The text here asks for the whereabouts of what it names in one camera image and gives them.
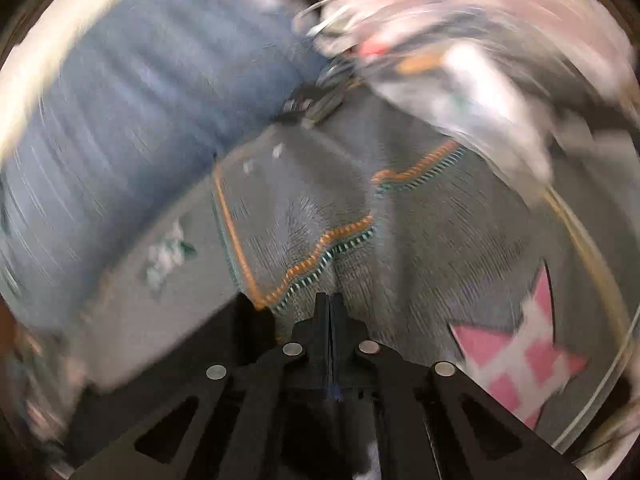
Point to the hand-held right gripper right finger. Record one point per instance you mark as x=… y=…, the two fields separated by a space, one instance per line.
x=341 y=342

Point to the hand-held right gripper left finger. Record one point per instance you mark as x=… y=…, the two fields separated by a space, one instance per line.
x=322 y=342

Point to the black pants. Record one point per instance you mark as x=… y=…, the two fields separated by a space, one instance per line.
x=252 y=327

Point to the grey printed bed sheet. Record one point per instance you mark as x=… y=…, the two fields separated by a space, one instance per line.
x=410 y=210

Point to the blue plaid pillow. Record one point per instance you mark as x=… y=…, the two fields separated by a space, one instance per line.
x=150 y=110

